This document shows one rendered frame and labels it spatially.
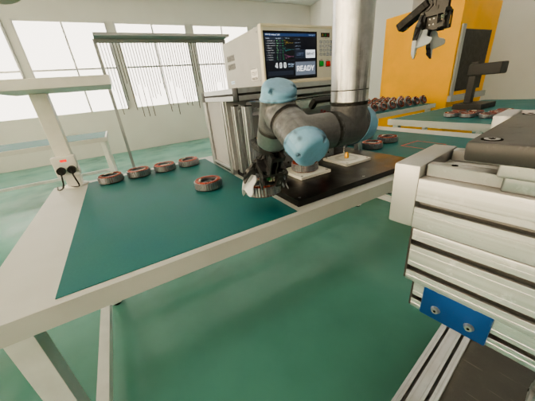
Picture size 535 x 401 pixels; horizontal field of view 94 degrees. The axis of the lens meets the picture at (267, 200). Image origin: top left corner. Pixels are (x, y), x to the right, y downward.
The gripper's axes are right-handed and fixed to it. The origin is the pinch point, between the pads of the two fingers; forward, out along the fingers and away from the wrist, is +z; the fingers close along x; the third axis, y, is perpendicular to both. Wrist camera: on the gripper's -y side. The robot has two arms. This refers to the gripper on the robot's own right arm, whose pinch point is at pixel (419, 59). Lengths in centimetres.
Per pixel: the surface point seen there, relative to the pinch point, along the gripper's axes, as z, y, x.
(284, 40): -12, -37, -33
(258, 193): 33, -11, -71
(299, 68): -1.8, -35.8, -26.0
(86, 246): 40, -33, -115
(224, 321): 115, -49, -76
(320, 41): -11.1, -34.1, -14.9
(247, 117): 14, -36, -55
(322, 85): 5.6, -31.6, -16.9
